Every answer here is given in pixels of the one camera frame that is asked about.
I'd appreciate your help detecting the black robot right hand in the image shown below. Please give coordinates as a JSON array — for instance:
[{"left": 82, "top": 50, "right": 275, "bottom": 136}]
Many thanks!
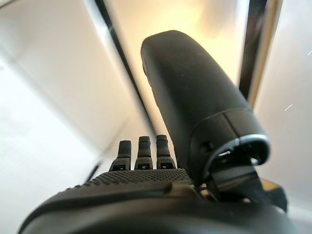
[{"left": 18, "top": 30, "right": 299, "bottom": 234}]

